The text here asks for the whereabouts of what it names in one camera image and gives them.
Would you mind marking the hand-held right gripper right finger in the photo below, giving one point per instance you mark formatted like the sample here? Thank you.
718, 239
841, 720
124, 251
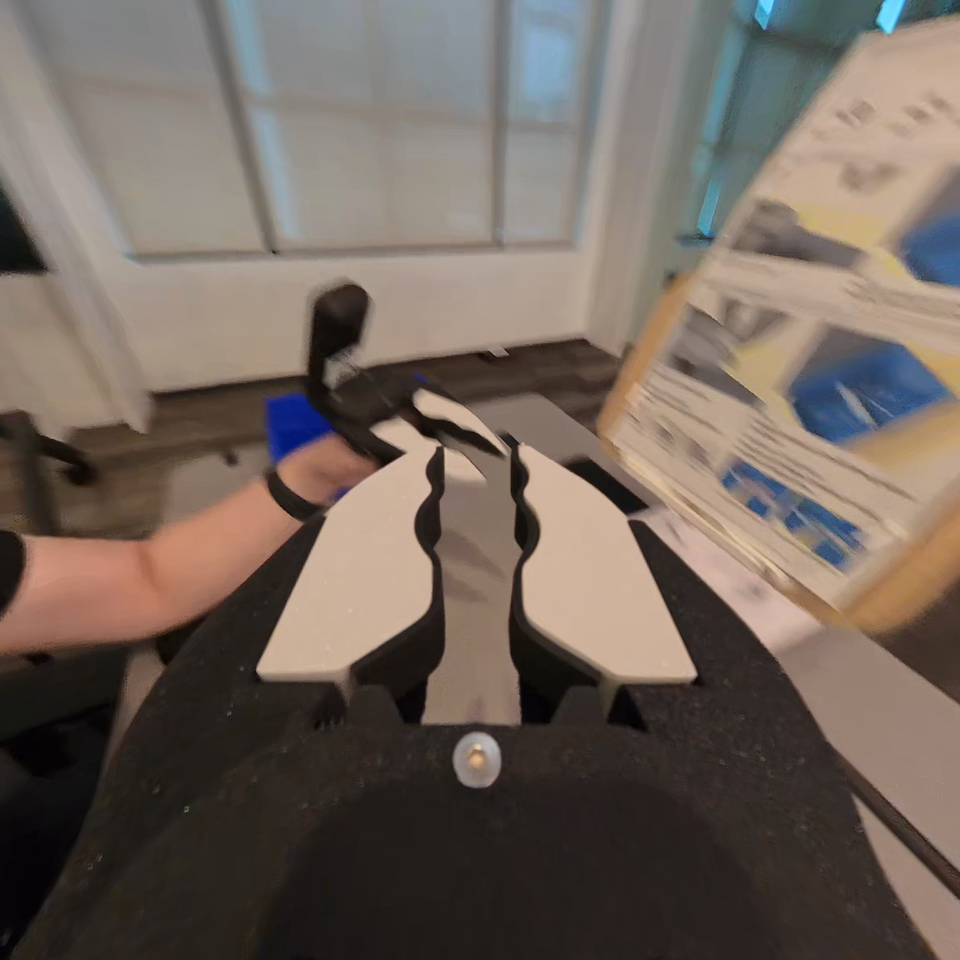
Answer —
600, 592

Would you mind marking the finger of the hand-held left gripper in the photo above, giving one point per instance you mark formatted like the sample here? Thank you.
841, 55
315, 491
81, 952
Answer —
401, 435
450, 415

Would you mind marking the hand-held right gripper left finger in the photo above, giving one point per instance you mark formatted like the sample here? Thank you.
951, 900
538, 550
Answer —
352, 592

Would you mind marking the blue plastic bin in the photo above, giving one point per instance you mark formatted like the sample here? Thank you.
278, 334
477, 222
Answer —
289, 427

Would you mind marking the person's left forearm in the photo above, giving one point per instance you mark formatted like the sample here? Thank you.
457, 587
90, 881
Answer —
150, 577

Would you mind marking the person's left hand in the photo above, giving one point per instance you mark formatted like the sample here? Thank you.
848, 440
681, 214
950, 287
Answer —
326, 465

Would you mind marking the black smartwatch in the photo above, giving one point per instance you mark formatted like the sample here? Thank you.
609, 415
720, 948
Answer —
289, 499

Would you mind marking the window with white blinds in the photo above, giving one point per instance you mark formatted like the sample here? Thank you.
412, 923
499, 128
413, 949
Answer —
337, 127

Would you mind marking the wooden document stand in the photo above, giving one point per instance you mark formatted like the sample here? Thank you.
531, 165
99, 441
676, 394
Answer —
645, 360

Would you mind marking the instruction board on stand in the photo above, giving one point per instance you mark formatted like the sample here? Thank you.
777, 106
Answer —
810, 337

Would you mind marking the large black screen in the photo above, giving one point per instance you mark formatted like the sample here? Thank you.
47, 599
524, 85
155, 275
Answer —
15, 232

